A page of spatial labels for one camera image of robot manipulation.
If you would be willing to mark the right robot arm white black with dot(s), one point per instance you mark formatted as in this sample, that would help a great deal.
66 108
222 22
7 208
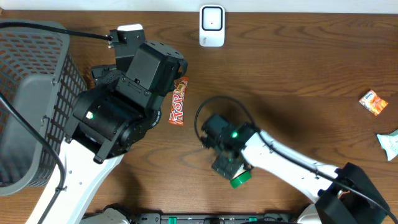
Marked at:
337 195

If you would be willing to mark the white jar green lid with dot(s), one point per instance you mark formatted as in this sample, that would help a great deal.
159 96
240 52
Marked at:
241 177

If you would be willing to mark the grey plastic shopping basket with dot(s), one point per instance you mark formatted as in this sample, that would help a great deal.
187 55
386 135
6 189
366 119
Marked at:
40 80

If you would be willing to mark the orange tissue pack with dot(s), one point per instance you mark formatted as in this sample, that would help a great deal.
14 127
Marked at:
372 102

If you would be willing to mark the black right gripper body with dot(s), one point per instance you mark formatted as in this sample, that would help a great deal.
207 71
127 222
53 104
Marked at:
221 163

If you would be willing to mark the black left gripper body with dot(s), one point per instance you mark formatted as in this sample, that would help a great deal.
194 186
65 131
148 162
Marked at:
102 74

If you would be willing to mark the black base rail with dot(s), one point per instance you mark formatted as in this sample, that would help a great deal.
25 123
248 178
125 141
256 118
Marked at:
155 218

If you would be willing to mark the chocolate bar wrapper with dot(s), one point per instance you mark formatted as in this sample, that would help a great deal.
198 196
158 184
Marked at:
176 115

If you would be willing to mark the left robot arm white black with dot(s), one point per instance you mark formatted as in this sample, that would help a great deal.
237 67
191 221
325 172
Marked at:
107 120

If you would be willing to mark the white barcode scanner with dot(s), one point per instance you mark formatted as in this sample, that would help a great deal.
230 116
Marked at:
212 26

